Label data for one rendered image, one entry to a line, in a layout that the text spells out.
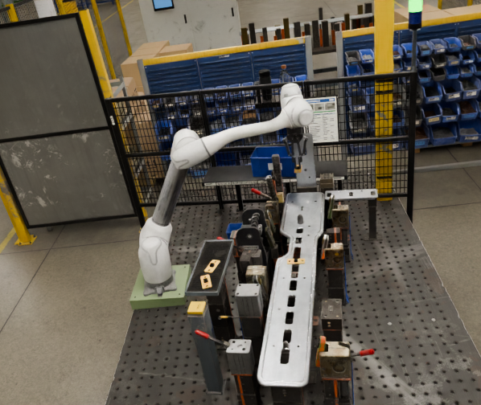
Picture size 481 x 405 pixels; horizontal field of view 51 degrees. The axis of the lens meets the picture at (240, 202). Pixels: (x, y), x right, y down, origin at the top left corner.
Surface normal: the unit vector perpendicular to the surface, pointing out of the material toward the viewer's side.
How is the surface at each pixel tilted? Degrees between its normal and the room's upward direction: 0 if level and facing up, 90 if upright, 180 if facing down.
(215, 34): 90
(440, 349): 0
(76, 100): 91
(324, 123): 90
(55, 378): 0
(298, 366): 0
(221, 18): 90
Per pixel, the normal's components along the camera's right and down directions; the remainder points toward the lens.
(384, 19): -0.17, 0.51
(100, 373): -0.14, -0.86
